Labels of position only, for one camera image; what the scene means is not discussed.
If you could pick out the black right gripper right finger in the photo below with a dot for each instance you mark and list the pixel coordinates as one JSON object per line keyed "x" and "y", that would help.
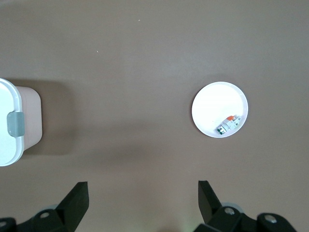
{"x": 210, "y": 207}

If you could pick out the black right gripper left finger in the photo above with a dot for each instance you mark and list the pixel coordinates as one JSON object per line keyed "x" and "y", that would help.
{"x": 72, "y": 205}

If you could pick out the white lidded storage box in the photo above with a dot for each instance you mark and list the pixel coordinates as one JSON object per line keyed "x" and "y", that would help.
{"x": 9, "y": 135}

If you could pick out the pink round plate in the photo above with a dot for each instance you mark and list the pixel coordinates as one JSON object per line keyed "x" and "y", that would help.
{"x": 212, "y": 104}

